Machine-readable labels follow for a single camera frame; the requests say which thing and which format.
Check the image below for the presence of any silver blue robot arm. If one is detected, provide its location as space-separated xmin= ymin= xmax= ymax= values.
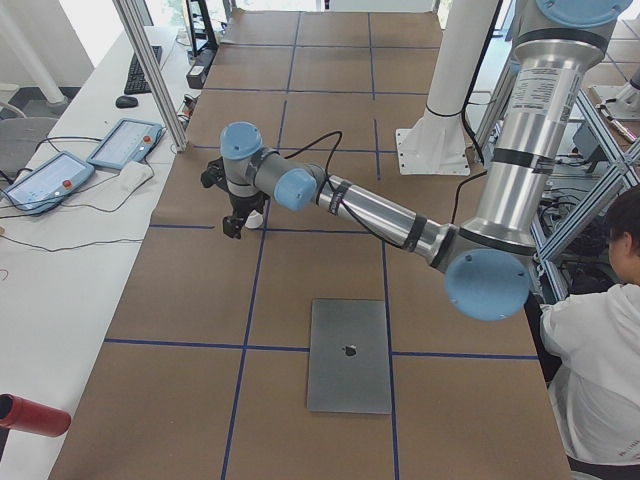
xmin=220 ymin=1 xmax=627 ymax=321

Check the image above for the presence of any black computer mouse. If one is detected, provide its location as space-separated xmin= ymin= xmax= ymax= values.
xmin=115 ymin=95 xmax=139 ymax=109

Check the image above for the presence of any blue teach pendant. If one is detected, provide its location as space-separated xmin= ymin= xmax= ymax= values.
xmin=2 ymin=151 xmax=95 ymax=215
xmin=87 ymin=118 xmax=163 ymax=170

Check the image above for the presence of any red cylinder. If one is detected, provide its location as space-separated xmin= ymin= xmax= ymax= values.
xmin=1 ymin=394 xmax=72 ymax=437

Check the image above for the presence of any aluminium frame rack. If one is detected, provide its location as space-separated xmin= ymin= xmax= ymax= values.
xmin=474 ymin=49 xmax=640 ymax=301

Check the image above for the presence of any far blue teach pendant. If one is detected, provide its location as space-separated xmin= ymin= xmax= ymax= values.
xmin=87 ymin=118 xmax=163 ymax=170

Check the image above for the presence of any black monitor stand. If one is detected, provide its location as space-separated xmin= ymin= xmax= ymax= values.
xmin=185 ymin=0 xmax=218 ymax=57

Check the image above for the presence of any black keyboard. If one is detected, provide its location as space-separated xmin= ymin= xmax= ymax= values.
xmin=123 ymin=55 xmax=151 ymax=95

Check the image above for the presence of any person in white hoodie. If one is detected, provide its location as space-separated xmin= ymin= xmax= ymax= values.
xmin=540 ymin=187 xmax=639 ymax=467

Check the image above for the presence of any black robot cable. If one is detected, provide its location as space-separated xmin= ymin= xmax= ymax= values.
xmin=279 ymin=130 xmax=401 ymax=248

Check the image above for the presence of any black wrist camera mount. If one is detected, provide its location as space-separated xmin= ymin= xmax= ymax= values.
xmin=200 ymin=157 xmax=228 ymax=192

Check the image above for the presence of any near blue teach pendant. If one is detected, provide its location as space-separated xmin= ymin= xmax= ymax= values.
xmin=2 ymin=151 xmax=95 ymax=215

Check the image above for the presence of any white ceramic cup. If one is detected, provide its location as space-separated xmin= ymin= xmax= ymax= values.
xmin=245 ymin=210 xmax=264 ymax=230

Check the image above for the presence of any aluminium frame post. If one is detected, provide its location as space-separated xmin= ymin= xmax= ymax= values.
xmin=113 ymin=0 xmax=188 ymax=152

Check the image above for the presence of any white pedestal column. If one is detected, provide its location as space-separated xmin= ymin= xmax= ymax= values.
xmin=396 ymin=0 xmax=502 ymax=176

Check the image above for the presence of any white folded cloth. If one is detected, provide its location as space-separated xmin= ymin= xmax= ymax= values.
xmin=118 ymin=162 xmax=153 ymax=193

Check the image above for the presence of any grey closed laptop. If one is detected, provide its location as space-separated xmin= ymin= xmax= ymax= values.
xmin=307 ymin=299 xmax=392 ymax=414

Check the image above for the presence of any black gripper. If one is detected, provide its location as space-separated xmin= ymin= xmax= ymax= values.
xmin=222 ymin=192 xmax=266 ymax=240

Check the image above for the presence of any black box on table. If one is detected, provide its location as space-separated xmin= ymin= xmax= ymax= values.
xmin=186 ymin=49 xmax=216 ymax=90

